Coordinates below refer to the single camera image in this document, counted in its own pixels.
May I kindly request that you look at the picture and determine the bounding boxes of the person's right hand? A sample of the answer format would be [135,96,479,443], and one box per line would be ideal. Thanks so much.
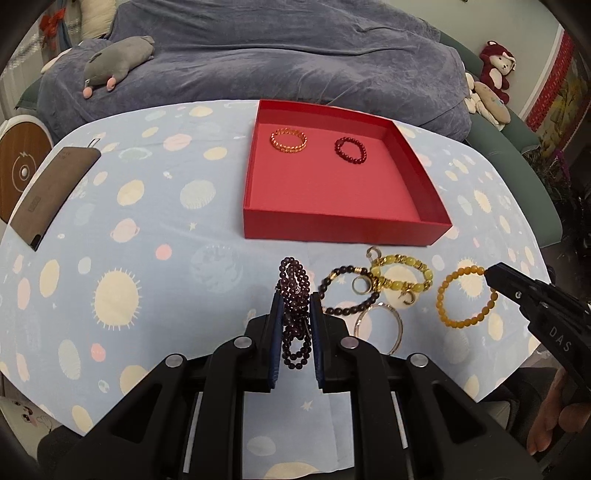
[526,367,591,457]

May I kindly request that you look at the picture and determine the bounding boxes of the dark brown bead bracelet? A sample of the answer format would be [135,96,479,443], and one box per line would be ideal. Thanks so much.
[321,264,382,317]

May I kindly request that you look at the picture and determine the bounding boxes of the thin gold bangle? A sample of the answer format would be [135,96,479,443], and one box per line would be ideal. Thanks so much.
[355,301,407,356]

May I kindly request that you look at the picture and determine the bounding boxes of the purple bead necklace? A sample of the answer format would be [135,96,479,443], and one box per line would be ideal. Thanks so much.
[276,257,315,371]

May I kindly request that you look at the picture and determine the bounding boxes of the yellow bead bracelet gold charms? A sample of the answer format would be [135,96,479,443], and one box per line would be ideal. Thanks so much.
[369,253,435,296]

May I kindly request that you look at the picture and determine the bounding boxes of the white plush toy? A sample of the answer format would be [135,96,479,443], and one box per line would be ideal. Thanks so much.
[76,0,116,31]

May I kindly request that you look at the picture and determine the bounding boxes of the cream plush toy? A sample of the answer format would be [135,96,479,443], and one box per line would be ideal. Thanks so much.
[464,72,511,131]

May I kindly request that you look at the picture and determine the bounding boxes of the blue-grey blanket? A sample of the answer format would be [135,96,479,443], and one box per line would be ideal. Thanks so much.
[37,0,474,144]

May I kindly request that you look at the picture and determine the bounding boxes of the white face-print mug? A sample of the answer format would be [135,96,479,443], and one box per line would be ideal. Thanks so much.
[0,397,51,444]

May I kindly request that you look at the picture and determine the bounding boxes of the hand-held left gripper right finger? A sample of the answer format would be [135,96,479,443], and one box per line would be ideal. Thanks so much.
[310,291,543,480]

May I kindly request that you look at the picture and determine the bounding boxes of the white curtain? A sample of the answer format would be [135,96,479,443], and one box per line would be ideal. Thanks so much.
[0,28,51,121]

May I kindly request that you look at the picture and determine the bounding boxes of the red-bordered wall poster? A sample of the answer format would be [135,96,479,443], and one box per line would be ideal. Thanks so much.
[526,28,591,153]

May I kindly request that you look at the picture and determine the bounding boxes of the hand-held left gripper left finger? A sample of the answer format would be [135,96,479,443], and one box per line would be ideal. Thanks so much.
[37,291,283,480]

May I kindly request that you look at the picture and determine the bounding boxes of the red monkey plush toy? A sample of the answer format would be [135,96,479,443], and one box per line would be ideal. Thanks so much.
[479,40,517,103]

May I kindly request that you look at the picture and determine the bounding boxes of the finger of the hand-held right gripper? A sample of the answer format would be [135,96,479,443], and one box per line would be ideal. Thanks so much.
[494,284,532,324]
[484,262,539,296]

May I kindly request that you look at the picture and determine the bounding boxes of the grey plush toy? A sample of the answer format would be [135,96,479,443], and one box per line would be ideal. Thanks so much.
[82,36,157,99]

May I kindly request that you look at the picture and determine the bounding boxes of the red shallow box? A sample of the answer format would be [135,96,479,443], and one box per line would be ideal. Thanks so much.
[241,99,453,245]

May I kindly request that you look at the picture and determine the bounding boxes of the red bow decoration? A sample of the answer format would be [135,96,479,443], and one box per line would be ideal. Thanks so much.
[41,9,65,35]

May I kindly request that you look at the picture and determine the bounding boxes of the dark red bead bracelet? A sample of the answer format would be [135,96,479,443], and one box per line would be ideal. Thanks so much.
[334,136,369,165]

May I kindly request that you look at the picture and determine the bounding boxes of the green sofa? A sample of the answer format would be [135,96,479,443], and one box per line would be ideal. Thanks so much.
[14,30,564,250]

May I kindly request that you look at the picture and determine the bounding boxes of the amber bead bracelet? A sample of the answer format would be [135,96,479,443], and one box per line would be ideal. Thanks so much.
[435,265,500,328]

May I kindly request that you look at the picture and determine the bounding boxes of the round white wood-top device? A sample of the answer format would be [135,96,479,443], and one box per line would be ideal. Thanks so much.
[0,115,54,222]

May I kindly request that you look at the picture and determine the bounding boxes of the gold chain bracelet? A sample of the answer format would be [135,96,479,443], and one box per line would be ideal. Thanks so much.
[270,128,308,155]

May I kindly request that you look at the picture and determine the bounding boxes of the brown leather pouch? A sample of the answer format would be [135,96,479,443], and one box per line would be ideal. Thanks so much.
[8,147,101,252]

